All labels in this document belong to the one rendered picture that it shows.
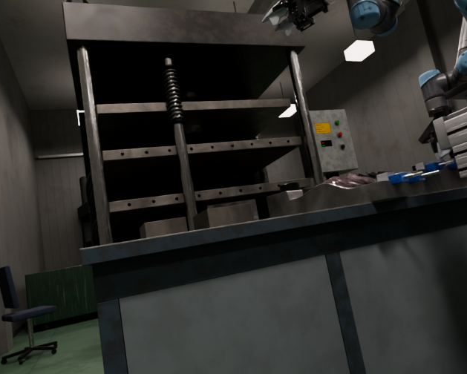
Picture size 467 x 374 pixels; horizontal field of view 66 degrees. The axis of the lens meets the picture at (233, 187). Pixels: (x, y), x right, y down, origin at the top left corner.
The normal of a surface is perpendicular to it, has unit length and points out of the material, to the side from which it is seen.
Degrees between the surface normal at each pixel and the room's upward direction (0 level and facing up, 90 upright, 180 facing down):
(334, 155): 90
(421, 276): 90
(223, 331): 90
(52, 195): 90
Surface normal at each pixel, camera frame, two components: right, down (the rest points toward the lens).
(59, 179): 0.35, -0.20
